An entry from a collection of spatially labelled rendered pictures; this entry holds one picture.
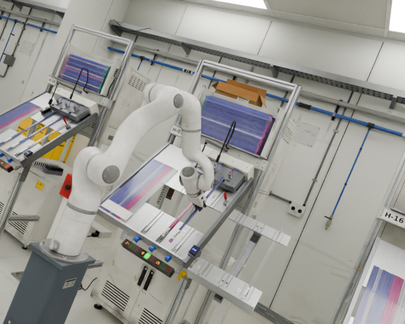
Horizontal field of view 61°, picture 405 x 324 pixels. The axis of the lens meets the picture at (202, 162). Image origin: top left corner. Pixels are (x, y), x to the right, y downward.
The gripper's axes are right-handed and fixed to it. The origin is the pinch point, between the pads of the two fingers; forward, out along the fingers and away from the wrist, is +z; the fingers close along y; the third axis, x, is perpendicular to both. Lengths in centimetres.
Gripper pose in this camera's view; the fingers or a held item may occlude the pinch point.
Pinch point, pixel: (198, 206)
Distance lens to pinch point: 189.6
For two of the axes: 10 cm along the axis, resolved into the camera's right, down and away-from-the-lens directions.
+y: -8.2, -3.6, 4.5
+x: -5.5, 6.9, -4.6
